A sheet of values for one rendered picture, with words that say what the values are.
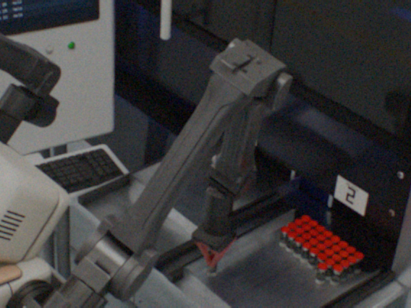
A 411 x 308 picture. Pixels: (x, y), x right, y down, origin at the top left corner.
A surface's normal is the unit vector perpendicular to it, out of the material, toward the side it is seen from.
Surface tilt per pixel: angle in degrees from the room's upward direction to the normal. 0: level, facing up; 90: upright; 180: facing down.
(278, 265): 0
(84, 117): 90
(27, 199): 90
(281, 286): 0
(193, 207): 0
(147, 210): 62
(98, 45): 90
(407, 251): 90
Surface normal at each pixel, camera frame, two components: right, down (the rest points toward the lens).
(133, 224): -0.33, 0.06
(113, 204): 0.06, -0.82
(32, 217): 0.68, 0.45
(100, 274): -0.11, -0.25
